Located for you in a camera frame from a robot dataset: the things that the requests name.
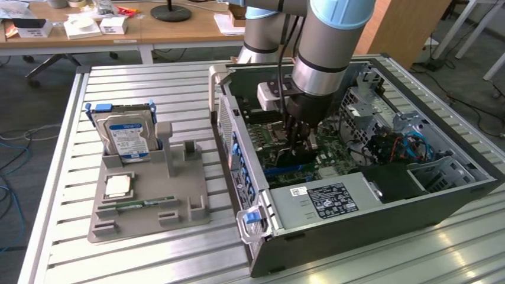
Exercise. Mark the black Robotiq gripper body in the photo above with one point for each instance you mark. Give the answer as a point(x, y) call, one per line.
point(309, 108)

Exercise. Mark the grey cup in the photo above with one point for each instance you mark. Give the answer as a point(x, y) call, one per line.
point(58, 3)

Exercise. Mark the red packet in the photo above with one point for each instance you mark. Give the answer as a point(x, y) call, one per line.
point(129, 11)

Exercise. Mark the CPU socket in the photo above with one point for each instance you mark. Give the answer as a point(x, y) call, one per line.
point(278, 133)

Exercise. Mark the white table frame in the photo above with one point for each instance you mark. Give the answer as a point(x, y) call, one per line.
point(456, 28)

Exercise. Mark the black power adapter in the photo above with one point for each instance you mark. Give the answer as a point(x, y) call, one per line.
point(434, 65)

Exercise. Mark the blue expansion slot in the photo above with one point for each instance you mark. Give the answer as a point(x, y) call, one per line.
point(277, 171)

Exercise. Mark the silver CPU chip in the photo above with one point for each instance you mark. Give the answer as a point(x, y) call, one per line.
point(118, 186)

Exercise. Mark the silver perforated disk bay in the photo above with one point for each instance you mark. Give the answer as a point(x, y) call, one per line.
point(367, 118)

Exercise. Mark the black chair base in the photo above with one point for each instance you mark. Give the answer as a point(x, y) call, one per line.
point(51, 60)

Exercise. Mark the white box black top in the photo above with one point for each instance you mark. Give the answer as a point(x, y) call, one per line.
point(34, 31)

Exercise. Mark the silver slotted disk bay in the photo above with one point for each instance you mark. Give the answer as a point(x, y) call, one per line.
point(446, 174)

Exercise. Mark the red booklet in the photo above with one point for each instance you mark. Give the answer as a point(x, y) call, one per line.
point(11, 32)

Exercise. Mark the grey power supply unit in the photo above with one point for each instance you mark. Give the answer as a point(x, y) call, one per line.
point(331, 201)

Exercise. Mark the low-profile Nvidia graphics card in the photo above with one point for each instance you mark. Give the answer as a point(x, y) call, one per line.
point(289, 158)

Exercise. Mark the brown cardboard box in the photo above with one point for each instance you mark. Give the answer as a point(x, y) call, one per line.
point(237, 12)

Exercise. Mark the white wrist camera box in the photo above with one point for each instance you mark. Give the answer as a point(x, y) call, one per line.
point(270, 96)

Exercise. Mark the green Dell motherboard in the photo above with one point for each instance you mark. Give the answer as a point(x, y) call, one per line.
point(335, 154)

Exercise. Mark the white paper stack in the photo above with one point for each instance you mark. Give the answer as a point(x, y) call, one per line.
point(229, 25)

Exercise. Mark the black open PC case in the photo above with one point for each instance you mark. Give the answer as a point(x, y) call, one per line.
point(355, 236)

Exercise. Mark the hard disk in blue caddy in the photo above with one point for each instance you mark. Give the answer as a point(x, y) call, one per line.
point(126, 136)

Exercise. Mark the grey plastic parts rack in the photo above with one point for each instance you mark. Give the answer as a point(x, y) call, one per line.
point(158, 183)

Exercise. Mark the beige tape roll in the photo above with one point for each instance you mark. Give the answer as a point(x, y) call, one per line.
point(77, 3)

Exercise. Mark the black round lamp base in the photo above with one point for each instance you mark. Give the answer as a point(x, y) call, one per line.
point(171, 14)

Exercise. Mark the clear plastic document bag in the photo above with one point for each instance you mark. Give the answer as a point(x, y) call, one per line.
point(14, 12)

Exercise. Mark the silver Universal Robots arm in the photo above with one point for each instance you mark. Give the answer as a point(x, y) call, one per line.
point(327, 44)

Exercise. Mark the white box round dish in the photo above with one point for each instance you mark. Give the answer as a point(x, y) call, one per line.
point(81, 31)

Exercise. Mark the small white labelled box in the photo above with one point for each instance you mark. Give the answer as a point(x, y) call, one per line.
point(113, 26)

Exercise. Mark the green loose RAM stick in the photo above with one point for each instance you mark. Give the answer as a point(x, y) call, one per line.
point(134, 204)

